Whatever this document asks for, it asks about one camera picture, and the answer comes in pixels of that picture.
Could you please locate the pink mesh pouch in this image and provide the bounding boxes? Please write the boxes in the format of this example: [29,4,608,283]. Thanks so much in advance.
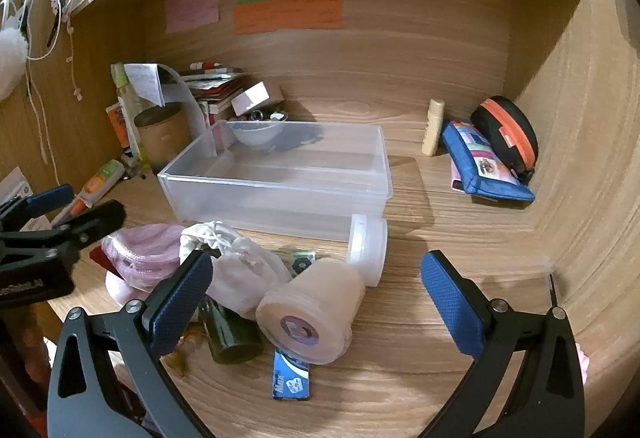
[101,224,187,291]

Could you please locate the cream tube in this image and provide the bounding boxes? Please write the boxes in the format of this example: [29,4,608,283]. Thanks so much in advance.
[421,98,446,157]

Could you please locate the translucent jar with white lid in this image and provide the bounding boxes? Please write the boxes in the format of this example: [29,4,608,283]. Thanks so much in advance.
[345,214,389,287]

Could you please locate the clear plastic container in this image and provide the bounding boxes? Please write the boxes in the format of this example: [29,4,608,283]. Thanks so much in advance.
[157,120,393,243]

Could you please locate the blue patterned pencil case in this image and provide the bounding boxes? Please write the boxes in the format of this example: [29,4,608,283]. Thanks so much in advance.
[440,120,536,203]

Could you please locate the pink paper note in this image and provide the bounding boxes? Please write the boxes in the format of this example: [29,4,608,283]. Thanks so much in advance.
[165,0,222,34]

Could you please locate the white fluffy ball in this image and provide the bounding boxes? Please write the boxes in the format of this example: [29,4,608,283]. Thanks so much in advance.
[0,28,30,101]

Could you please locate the dark green bottle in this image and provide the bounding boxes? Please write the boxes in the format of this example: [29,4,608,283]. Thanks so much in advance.
[197,295,264,365]

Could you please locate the blue flat packet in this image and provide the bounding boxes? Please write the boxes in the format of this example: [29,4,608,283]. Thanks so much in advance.
[272,349,312,401]

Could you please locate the orange paper note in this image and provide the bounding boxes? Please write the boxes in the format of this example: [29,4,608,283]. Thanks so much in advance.
[233,0,345,35]

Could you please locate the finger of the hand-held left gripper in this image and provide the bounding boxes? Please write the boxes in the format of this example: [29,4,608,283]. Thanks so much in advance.
[0,199,127,269]
[0,184,76,233]

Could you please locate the orange and white glue tube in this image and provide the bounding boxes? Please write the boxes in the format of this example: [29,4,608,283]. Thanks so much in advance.
[52,159,126,225]

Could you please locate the brown cylinder holder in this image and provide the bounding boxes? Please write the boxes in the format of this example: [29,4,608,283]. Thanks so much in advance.
[134,102,192,173]

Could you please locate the stack of books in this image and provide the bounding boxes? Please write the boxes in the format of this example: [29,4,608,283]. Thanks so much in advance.
[180,68,251,119]

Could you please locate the white drawstring pouch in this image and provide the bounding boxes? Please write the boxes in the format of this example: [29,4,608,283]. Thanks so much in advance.
[179,220,293,319]

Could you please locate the small teal packet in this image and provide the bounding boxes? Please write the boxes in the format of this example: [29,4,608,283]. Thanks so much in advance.
[289,249,317,276]

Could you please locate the black pouch with orange zip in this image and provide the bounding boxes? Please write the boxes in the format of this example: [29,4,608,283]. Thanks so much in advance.
[471,96,540,181]

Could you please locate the yellow tassel charm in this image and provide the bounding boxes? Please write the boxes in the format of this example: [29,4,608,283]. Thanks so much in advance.
[165,323,207,376]

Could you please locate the pile of key rings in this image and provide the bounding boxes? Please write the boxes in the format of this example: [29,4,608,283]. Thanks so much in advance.
[247,108,288,123]

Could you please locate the tall clear bottle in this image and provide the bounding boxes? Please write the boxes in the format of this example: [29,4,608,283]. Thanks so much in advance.
[111,62,146,159]

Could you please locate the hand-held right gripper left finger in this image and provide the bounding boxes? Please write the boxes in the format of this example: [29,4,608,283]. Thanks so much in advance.
[46,249,216,438]

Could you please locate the wooden desk hutch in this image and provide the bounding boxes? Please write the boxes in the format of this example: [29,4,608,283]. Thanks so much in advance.
[0,0,640,438]

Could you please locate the white paper receipt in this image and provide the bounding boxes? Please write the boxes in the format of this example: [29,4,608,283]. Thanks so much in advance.
[124,62,208,131]

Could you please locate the white bowl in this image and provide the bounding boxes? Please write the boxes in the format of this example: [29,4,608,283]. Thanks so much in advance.
[229,120,283,149]

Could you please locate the white bead string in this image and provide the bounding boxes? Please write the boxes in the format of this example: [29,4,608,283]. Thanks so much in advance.
[64,0,84,101]

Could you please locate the white printed card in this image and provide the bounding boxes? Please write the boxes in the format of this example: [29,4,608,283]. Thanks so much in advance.
[0,167,51,229]

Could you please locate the small trinkets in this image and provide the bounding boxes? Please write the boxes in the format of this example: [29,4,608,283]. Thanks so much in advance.
[120,153,149,181]

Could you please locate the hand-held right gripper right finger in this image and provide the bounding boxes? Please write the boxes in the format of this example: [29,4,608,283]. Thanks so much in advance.
[420,249,587,438]

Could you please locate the pale pink round case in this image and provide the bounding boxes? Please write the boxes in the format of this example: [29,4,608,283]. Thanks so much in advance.
[105,268,151,306]

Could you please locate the orange card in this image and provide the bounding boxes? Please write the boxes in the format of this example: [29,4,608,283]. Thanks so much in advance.
[106,102,132,149]

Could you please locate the small white box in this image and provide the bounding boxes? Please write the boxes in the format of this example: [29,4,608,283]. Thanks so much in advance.
[231,82,285,116]

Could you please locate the white cord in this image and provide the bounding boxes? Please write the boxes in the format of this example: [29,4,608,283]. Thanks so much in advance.
[0,0,68,166]

